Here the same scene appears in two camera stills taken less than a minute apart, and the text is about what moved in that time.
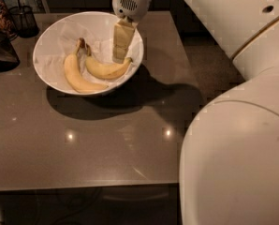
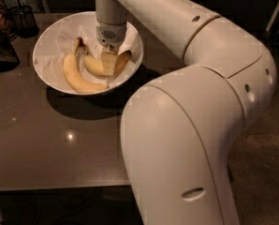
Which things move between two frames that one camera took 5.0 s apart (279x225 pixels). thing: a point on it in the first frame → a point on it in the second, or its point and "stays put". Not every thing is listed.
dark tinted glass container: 3,54 stays put
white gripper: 130,4 → 110,35
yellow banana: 73,73 stays put
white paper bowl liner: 97,31 stays put
